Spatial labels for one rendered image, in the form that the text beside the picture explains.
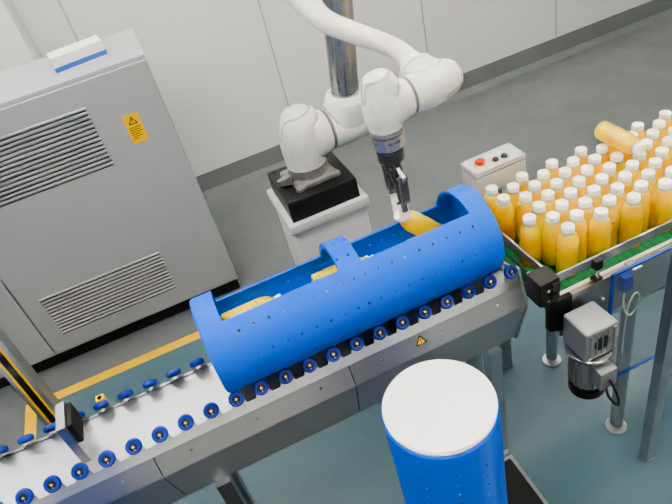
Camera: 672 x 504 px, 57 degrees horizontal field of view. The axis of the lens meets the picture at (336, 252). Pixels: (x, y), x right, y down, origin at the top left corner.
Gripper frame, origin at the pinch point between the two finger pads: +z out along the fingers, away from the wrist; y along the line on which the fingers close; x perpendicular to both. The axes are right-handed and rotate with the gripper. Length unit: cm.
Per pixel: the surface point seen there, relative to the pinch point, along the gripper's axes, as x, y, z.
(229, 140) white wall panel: -14, -277, 91
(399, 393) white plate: -26, 44, 20
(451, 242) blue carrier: 6.7, 16.6, 5.7
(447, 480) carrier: -25, 64, 31
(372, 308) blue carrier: -20.7, 19.6, 13.5
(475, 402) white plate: -12, 56, 20
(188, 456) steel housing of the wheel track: -83, 19, 38
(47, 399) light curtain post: -121, -25, 34
